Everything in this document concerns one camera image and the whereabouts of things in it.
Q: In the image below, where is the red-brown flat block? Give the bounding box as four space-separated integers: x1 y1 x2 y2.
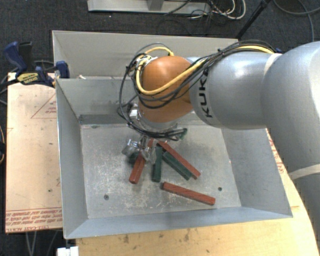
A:
161 182 216 206
129 138 155 185
157 140 201 180

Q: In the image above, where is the brown cardboard board red print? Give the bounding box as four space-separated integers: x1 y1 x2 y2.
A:
5 72 301 234

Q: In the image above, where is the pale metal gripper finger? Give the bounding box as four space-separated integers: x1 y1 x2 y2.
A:
141 146 153 162
122 139 140 157

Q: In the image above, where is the grey metal bin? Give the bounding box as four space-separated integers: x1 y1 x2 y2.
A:
52 30 293 239

